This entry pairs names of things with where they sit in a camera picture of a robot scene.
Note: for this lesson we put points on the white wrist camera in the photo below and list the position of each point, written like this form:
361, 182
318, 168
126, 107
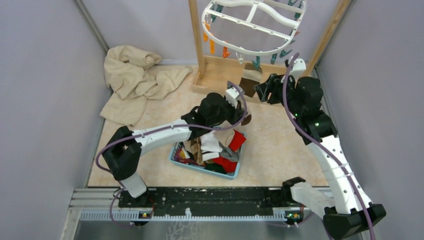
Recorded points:
298, 68
234, 94

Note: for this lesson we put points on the white oval clip hanger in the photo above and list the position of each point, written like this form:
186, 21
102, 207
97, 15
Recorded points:
286, 15

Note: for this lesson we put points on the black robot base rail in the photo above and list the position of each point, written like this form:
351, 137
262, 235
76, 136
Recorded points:
215, 202

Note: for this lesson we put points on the pile of socks in basket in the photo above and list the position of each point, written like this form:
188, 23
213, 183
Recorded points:
192, 155

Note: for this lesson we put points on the blue plastic basket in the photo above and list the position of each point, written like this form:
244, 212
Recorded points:
179, 162

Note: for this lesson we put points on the beige crumpled cloth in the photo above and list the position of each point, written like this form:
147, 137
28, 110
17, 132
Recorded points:
129, 72

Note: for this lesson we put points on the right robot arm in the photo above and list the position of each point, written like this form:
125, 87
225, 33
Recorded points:
348, 210

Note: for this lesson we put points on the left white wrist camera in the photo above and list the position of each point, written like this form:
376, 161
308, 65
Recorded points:
234, 94

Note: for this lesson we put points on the brown beige sock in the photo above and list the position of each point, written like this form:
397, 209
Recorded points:
251, 77

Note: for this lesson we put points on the white sock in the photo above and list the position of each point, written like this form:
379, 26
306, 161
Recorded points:
210, 147

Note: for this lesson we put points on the grey sock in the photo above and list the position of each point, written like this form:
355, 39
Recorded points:
232, 156

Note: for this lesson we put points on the beige red dotted sock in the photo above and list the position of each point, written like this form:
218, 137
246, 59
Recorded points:
232, 138

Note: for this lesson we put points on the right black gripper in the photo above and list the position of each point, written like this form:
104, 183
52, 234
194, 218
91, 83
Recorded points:
274, 83

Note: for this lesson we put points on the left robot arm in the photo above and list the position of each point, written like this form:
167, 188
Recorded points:
123, 151

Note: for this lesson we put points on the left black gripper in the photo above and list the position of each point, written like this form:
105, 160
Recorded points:
237, 114

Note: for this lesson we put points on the red santa sock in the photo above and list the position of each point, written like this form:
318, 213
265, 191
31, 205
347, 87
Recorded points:
227, 165

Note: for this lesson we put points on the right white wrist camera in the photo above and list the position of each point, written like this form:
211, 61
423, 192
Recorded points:
298, 68

